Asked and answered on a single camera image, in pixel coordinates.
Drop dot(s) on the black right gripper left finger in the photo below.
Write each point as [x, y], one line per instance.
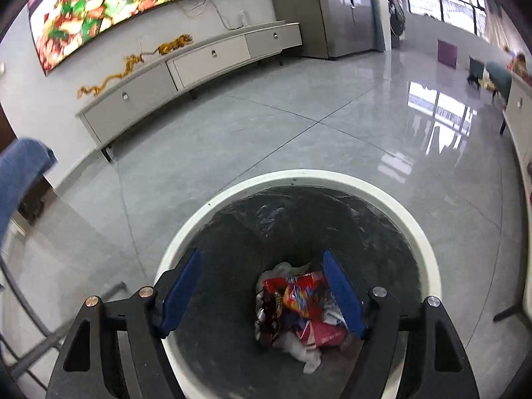
[90, 363]

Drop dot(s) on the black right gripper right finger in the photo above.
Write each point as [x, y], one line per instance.
[435, 364]

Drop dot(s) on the red snack bag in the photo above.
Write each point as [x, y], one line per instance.
[300, 294]

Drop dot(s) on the black trash bag liner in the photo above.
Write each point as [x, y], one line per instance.
[250, 236]

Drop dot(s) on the trash pile in bin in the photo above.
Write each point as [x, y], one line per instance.
[301, 338]

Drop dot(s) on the white round trash bin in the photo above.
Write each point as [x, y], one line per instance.
[312, 178]

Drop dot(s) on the blue fluffy rug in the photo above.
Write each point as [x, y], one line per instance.
[22, 163]

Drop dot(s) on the white TV cabinet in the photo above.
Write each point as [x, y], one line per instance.
[161, 81]

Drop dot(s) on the white long counter table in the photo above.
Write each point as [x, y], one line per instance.
[517, 120]

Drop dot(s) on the teal sofa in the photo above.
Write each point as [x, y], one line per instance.
[501, 79]

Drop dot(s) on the purple cube stool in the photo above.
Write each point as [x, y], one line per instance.
[447, 53]

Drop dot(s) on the golden dragon ornament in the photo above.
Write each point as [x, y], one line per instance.
[132, 61]

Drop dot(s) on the grey refrigerator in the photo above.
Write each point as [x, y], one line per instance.
[332, 29]

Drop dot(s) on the grey metal chair frame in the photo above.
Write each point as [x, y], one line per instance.
[54, 288]

